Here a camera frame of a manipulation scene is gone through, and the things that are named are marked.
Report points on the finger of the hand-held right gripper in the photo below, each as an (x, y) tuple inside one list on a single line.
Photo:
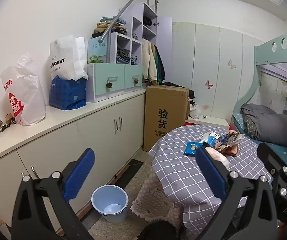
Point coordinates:
[(267, 155)]

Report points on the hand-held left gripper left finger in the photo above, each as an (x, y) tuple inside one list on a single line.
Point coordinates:
[(79, 175)]

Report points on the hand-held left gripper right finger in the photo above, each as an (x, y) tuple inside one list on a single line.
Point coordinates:
[(211, 175)]

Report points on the light blue plastic bin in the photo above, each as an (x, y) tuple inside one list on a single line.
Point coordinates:
[(101, 200)]

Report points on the blue snack packet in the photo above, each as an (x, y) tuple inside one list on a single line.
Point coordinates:
[(192, 148)]

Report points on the pile of snack wrappers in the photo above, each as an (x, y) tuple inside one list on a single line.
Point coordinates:
[(224, 141)]

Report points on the pink bag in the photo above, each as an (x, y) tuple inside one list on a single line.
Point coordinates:
[(219, 158)]

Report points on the grey checked tablecloth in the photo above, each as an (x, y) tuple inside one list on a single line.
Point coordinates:
[(181, 175)]

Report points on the grey blanket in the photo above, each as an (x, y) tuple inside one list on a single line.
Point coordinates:
[(266, 122)]

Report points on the white low cabinet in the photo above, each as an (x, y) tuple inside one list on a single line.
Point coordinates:
[(58, 140)]

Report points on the blue checked bedding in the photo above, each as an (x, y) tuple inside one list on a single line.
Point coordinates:
[(238, 121)]

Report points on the red box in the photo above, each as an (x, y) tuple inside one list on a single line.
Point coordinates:
[(189, 123)]

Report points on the pink bear print cloth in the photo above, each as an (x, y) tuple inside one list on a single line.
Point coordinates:
[(153, 200)]

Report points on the small white plastic bag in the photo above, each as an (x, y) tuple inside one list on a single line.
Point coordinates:
[(194, 111)]

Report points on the pink flower sticker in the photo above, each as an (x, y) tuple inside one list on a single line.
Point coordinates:
[(205, 107)]

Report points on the tall cardboard box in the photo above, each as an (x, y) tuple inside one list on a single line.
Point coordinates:
[(166, 120)]

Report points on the blue patterned bag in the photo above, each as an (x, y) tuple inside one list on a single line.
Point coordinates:
[(66, 95)]

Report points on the pink butterfly sticker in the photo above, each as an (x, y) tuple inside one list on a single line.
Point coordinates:
[(209, 84)]

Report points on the teal bunk bed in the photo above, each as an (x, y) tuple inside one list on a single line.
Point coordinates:
[(266, 52)]

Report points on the pine cone ornament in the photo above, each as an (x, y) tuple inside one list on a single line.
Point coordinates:
[(108, 85), (136, 81)]

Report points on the white plastic bag red print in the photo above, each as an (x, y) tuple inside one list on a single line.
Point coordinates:
[(28, 92)]

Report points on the pale butterfly sticker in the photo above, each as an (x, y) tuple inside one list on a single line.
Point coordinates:
[(232, 64)]

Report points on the teal drawer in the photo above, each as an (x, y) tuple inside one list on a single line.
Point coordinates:
[(103, 80), (133, 76)]

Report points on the green plant decoration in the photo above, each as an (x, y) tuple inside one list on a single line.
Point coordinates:
[(93, 60)]

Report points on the white wardrobe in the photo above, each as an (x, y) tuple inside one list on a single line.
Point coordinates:
[(208, 50)]

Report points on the white paper bag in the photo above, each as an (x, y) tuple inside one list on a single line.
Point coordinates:
[(63, 55)]

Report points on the dark green jacket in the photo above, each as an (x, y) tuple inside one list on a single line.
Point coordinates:
[(159, 65)]

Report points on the folded jeans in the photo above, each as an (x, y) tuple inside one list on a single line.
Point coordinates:
[(123, 55)]

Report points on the teal storage box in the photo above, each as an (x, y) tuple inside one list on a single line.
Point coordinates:
[(97, 47)]

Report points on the cream jacket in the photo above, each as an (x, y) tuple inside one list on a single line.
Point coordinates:
[(148, 60)]

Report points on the pile of folded clothes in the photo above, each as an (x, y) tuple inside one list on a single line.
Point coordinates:
[(108, 26)]

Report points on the lilac shelf unit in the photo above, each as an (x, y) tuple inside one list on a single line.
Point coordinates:
[(148, 33)]

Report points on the dark folded clothes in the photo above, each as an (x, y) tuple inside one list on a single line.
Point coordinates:
[(148, 22)]

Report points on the grey metal handrail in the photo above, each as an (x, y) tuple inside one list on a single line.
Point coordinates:
[(131, 2)]

